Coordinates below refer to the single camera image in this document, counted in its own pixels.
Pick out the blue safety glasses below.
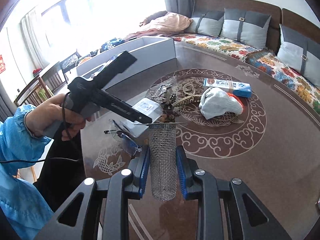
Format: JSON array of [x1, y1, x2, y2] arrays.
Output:
[[104, 119, 142, 157]]

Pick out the wooden bead bracelet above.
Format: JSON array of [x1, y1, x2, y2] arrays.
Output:
[[159, 112, 177, 123]]

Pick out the brown sofa backrest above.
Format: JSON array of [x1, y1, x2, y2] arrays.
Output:
[[191, 0, 320, 55]]

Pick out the white glove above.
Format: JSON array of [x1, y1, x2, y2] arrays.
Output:
[[199, 87, 244, 120]]

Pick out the metal mesh strainer cup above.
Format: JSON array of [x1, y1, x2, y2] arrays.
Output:
[[145, 122, 177, 201]]

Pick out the gold pearl hair claw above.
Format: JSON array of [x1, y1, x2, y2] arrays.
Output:
[[171, 83, 202, 108]]

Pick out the white cardboard box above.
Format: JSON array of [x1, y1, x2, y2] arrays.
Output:
[[76, 36, 177, 91]]

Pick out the person's left hand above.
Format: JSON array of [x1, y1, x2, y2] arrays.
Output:
[[25, 94, 91, 141]]

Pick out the black metal chair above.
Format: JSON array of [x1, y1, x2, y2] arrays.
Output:
[[60, 51, 81, 75]]

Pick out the rhinestone bow hair clip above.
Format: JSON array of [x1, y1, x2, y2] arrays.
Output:
[[148, 83, 176, 105]]

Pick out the pink blanket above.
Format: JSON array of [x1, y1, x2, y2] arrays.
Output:
[[124, 11, 193, 41]]

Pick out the grey cushion far left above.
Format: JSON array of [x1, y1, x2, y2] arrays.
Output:
[[184, 10, 225, 37]]

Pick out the clear plastic case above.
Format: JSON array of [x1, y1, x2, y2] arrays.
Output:
[[120, 98, 162, 138]]

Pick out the grey cushion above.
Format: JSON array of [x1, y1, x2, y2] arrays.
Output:
[[277, 24, 319, 88], [184, 10, 225, 37], [220, 8, 271, 49]]

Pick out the blue sleeve forearm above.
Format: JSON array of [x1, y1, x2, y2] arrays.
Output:
[[0, 104, 54, 240]]

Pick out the blue toothpaste box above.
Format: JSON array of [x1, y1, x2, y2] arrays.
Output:
[[203, 78, 252, 98]]

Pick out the wooden chair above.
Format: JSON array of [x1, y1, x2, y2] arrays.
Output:
[[14, 61, 66, 107]]

